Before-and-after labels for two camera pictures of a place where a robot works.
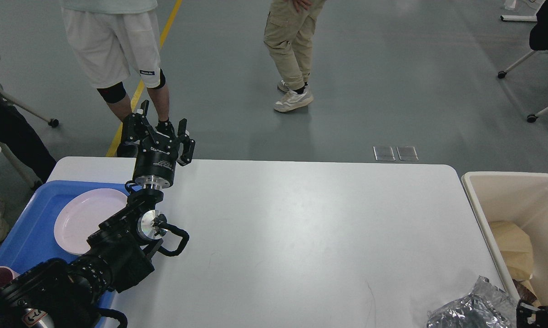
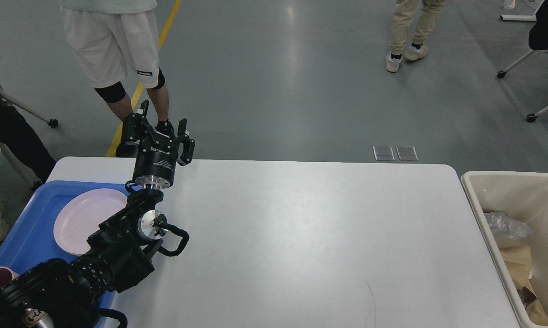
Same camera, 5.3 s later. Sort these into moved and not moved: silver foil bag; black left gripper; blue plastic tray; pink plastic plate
Moved: silver foil bag
Not moved: pink plastic plate; black left gripper; blue plastic tray
